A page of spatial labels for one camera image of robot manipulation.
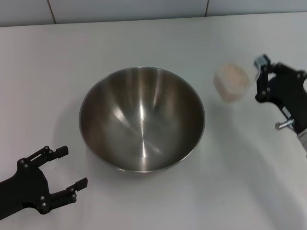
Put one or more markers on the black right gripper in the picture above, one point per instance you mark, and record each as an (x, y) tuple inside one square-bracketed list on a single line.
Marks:
[(287, 95)]

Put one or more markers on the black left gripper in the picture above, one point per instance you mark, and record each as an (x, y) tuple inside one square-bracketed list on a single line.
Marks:
[(24, 189)]

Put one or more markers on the stainless steel mixing bowl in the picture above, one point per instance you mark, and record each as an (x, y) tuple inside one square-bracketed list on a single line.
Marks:
[(141, 124)]

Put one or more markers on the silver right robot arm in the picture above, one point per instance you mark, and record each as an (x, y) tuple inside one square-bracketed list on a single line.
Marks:
[(302, 141)]

